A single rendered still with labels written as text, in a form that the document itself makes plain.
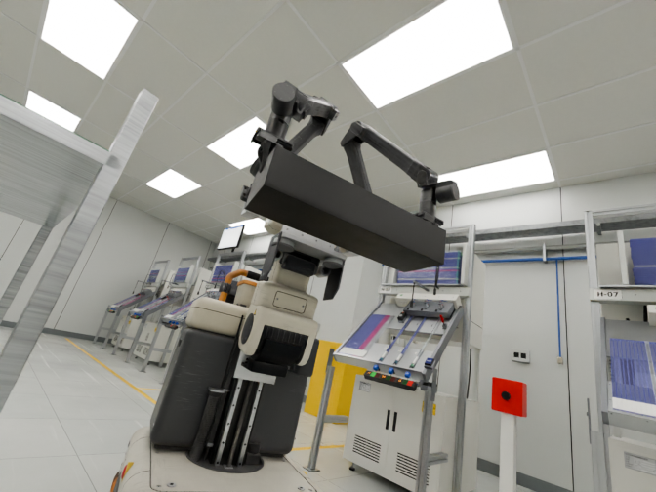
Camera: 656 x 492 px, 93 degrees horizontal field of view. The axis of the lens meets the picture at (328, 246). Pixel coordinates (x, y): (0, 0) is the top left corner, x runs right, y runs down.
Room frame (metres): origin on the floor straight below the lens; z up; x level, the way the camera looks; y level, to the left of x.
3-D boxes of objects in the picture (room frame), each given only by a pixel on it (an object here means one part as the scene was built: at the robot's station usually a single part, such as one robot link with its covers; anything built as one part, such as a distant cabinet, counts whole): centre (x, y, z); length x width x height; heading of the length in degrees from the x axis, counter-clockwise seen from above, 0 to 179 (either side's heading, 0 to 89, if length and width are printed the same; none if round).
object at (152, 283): (6.94, 3.41, 0.95); 1.37 x 0.82 x 1.90; 134
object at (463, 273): (2.56, -0.91, 0.95); 1.33 x 0.82 x 1.90; 134
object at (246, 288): (1.45, 0.24, 0.87); 0.23 x 0.15 x 0.11; 115
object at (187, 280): (5.90, 2.40, 0.95); 1.37 x 0.82 x 1.90; 134
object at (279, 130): (0.71, 0.21, 1.21); 0.10 x 0.07 x 0.07; 115
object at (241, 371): (1.22, 0.07, 0.68); 0.28 x 0.27 x 0.25; 115
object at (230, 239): (4.76, 1.49, 2.10); 0.58 x 0.14 x 0.41; 44
